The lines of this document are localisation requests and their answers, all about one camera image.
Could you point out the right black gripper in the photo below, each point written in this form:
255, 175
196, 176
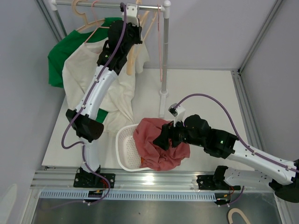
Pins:
162, 140

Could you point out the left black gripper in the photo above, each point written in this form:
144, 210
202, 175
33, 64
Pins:
138, 30

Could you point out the pink t shirt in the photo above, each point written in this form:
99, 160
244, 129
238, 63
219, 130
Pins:
155, 149

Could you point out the pink wire hanger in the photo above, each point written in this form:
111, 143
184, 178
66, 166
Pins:
96, 22
159, 45

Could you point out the beige wooden hanger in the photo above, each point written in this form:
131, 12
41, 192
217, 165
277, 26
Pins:
138, 54
83, 16

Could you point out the beige t shirt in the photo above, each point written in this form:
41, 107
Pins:
78, 72

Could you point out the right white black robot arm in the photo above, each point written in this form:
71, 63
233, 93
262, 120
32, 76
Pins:
279, 175

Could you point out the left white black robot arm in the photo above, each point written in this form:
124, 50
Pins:
99, 82

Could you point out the green t shirt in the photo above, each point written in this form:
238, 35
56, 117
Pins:
64, 49

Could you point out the white perforated plastic basket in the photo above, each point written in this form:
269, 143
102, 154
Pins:
126, 151

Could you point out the metal clothes rack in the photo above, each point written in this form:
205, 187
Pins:
164, 9

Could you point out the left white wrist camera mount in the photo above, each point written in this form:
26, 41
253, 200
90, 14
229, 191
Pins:
130, 14

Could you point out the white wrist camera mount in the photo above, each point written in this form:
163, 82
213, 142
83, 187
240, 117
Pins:
130, 14
178, 112

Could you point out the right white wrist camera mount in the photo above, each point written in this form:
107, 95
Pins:
178, 112

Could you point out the aluminium rail frame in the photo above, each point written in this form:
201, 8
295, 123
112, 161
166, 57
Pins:
148, 180

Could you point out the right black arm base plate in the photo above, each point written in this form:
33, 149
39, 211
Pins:
214, 182

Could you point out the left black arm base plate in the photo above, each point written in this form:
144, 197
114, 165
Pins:
84, 179

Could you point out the white slotted cable duct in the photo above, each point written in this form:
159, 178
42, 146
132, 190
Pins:
129, 195

